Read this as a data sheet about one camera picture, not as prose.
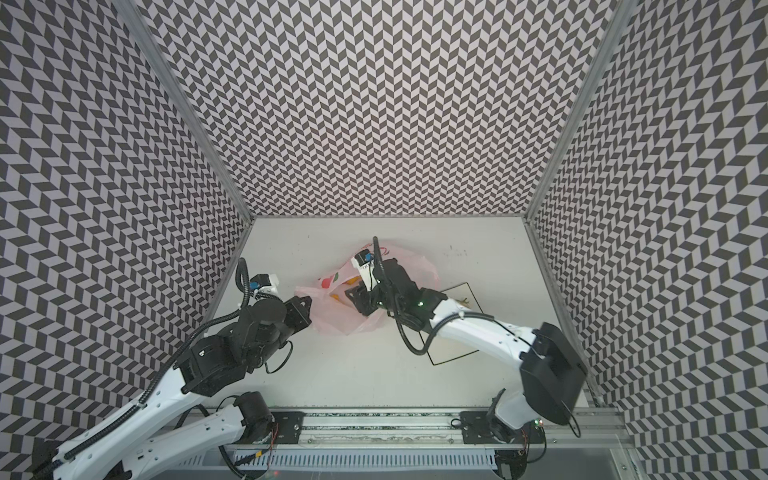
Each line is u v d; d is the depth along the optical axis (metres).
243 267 0.50
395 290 0.57
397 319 0.61
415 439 0.72
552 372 0.41
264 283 0.62
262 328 0.48
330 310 0.82
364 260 0.66
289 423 0.73
